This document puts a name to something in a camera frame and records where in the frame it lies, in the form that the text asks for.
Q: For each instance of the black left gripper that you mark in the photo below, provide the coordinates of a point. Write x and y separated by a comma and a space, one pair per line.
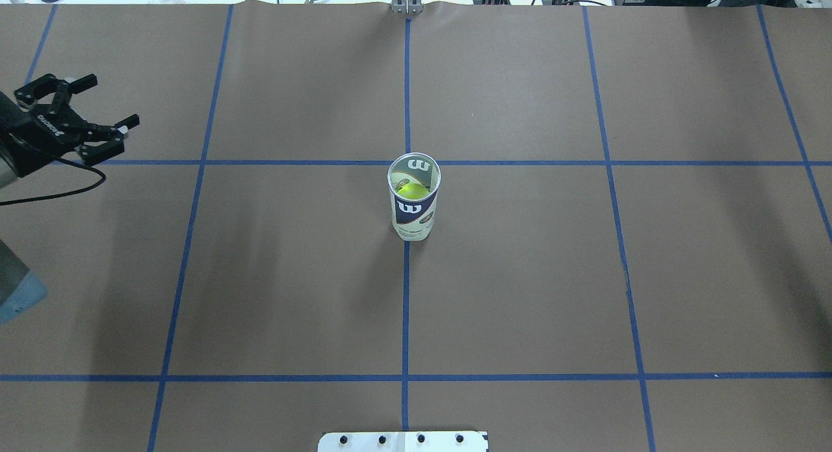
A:
34, 142

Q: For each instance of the clear tennis ball can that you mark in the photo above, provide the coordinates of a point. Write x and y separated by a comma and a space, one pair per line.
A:
413, 220

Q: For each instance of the yellow tennis ball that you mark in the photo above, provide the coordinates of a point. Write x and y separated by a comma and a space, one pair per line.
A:
413, 191

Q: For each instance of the brown paper table mat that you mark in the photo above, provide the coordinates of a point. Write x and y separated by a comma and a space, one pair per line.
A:
631, 246

